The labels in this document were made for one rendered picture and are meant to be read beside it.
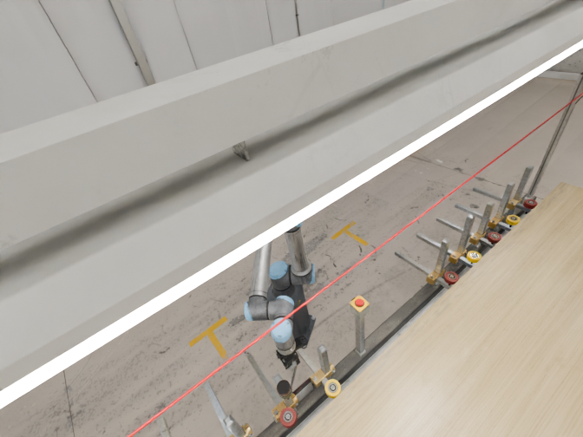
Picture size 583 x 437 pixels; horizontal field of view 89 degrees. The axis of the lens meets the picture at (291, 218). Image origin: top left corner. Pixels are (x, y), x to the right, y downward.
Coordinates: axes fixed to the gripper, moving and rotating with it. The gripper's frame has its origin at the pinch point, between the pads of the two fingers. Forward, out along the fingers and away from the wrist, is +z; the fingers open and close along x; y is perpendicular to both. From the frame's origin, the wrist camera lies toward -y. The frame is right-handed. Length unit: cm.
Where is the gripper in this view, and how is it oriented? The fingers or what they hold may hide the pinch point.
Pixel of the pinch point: (296, 361)
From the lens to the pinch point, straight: 168.7
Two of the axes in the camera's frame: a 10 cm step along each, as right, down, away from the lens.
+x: 5.9, 4.5, -6.7
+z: 1.5, 7.5, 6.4
